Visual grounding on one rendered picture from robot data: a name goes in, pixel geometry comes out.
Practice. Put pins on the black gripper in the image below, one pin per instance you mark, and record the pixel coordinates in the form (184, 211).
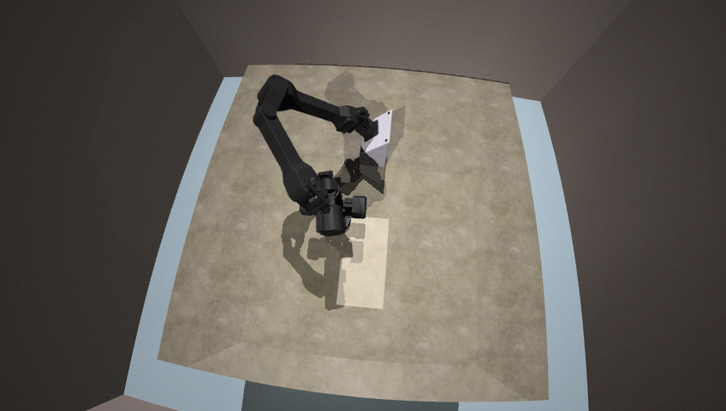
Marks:
(351, 207)

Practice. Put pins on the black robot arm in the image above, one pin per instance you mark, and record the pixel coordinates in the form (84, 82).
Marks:
(300, 180)

